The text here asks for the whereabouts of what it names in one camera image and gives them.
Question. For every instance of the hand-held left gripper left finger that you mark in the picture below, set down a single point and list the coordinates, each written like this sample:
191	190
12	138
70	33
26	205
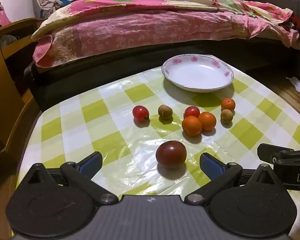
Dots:
92	164

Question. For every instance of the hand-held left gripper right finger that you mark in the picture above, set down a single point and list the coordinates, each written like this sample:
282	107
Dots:
210	165

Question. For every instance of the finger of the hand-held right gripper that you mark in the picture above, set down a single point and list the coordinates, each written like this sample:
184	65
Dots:
267	153

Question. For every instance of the large dark red tomato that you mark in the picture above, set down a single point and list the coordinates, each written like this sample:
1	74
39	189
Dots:
171	154

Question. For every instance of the red cherry tomato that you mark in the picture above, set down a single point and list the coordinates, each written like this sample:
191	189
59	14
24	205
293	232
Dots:
140	113
191	111

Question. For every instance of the small orange mandarin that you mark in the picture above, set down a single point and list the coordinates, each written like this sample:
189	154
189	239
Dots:
227	104

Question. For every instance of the oval brown kiwi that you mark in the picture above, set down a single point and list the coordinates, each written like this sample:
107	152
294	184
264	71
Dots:
165	111

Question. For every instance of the white floral-rim plate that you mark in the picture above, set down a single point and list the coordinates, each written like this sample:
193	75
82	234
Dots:
197	72

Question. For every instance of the green checkered tablecloth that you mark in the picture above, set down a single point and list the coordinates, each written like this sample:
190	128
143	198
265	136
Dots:
110	120

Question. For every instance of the white paper scrap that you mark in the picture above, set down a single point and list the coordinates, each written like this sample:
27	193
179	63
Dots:
295	83

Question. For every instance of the wooden armchair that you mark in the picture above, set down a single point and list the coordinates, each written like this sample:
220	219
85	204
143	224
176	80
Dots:
7	80

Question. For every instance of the pink floral blanket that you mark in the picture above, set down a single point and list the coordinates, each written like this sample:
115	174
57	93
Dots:
150	22

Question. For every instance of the pink cloth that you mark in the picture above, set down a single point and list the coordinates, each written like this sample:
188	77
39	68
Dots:
0	12

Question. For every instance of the dark bed frame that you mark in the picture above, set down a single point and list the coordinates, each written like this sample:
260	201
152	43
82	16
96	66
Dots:
72	80

